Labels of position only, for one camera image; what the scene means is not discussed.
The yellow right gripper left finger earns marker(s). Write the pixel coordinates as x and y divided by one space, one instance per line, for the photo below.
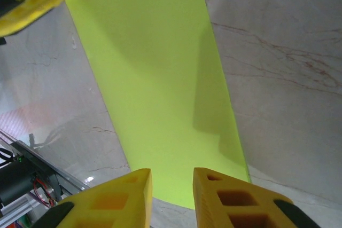
107 206

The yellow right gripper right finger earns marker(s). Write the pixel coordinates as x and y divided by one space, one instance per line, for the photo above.
235 206

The lime green paper sheet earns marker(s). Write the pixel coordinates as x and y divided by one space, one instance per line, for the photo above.
160 78

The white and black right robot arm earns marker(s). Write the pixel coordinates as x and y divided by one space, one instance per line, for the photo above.
13 182

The aluminium mounting rail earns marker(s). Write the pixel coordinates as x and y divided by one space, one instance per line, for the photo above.
66 177

